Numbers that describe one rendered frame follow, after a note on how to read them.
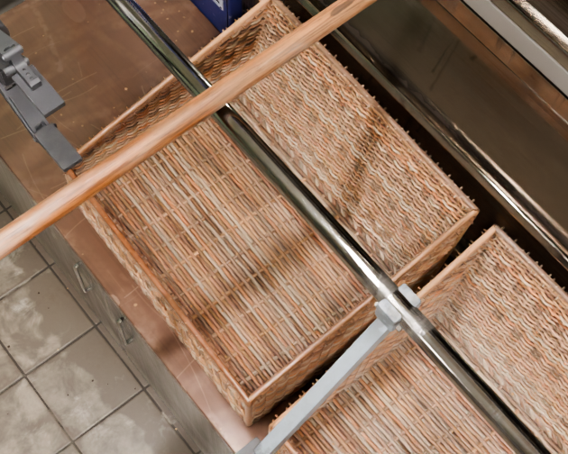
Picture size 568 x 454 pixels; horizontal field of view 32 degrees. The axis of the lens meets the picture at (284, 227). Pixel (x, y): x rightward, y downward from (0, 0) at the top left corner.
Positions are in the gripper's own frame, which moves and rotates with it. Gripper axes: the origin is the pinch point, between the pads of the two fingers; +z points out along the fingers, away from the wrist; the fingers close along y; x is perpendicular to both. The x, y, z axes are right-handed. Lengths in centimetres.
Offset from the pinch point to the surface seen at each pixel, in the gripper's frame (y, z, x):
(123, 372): 119, -7, 1
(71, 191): -1.9, 8.7, 3.9
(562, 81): -22, 41, -39
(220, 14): 56, -36, -53
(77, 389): 119, -11, 12
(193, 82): 1.3, 3.8, -18.2
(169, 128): -1.9, 9.1, -10.5
